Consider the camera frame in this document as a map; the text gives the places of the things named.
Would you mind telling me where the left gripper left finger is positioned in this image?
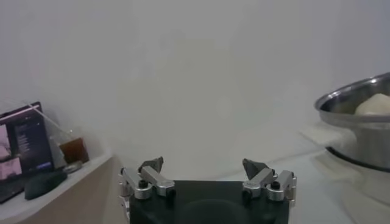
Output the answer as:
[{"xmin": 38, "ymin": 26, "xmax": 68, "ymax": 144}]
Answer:
[{"xmin": 118, "ymin": 156, "xmax": 177, "ymax": 201}]

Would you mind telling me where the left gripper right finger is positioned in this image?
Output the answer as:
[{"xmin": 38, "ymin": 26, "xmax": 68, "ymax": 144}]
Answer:
[{"xmin": 242, "ymin": 158, "xmax": 297, "ymax": 202}]

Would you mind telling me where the white steamed baozi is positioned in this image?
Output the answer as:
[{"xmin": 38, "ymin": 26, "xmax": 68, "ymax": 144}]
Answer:
[{"xmin": 355, "ymin": 93, "xmax": 390, "ymax": 116}]

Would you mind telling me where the stainless steel steamer basket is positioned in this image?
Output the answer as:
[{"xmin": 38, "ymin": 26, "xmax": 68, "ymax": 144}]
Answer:
[{"xmin": 314, "ymin": 72, "xmax": 390, "ymax": 171}]

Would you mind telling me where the white side desk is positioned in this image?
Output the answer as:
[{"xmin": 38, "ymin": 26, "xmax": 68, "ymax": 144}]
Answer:
[{"xmin": 0, "ymin": 150, "xmax": 122, "ymax": 224}]

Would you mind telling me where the small grey round disc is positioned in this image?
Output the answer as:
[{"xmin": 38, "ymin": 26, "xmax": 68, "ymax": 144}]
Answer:
[{"xmin": 62, "ymin": 160, "xmax": 83, "ymax": 174}]

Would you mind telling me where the brown jar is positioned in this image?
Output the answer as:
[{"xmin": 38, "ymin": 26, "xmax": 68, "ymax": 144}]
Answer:
[{"xmin": 50, "ymin": 126, "xmax": 90, "ymax": 167}]

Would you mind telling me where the black computer mouse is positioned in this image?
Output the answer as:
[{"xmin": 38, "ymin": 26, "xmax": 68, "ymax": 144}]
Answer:
[{"xmin": 24, "ymin": 170, "xmax": 68, "ymax": 201}]

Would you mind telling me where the dark open laptop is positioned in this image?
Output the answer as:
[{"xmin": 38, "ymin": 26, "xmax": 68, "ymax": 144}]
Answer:
[{"xmin": 0, "ymin": 102, "xmax": 55, "ymax": 203}]

